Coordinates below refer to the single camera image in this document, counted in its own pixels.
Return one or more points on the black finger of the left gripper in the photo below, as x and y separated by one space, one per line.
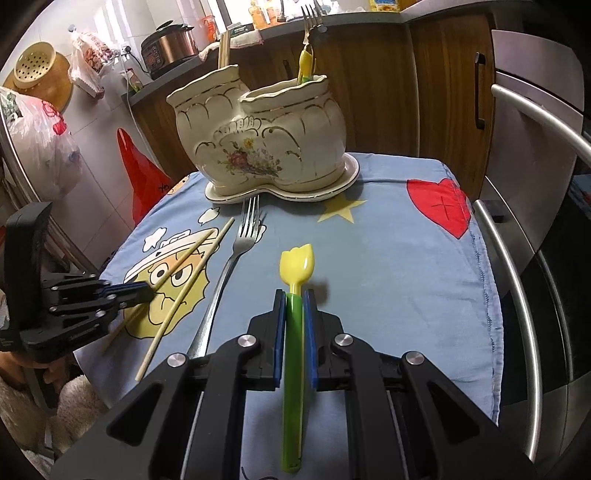
129 294

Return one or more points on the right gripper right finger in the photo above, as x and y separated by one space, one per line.
327 370

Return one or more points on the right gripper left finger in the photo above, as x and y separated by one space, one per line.
264 368

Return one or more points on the green yellow tulip spoon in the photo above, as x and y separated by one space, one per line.
296 268

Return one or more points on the gold metal fork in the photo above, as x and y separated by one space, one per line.
307 61

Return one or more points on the person's left hand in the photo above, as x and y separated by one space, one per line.
17 367

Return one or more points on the red plastic bag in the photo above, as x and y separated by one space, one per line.
148 182

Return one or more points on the blue cartoon tablecloth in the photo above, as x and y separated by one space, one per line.
399 258

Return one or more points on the silver metal fork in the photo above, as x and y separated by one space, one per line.
248 233

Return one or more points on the white plastic bag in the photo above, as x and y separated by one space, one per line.
48 153

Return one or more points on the cream ceramic utensil holder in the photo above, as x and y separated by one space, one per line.
287 139

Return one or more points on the gold colander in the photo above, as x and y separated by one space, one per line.
41 72

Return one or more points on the copper electric pressure cooker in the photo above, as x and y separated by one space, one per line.
170 45

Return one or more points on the chopstick in holder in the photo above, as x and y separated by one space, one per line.
218 55
224 49

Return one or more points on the stainless steel oven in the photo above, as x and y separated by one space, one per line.
537 190

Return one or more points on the white dish cloth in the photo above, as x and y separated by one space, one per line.
243 40

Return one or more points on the wooden base cabinets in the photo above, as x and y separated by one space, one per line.
415 89

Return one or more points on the yellow cooking oil jug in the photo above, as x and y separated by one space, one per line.
384 5

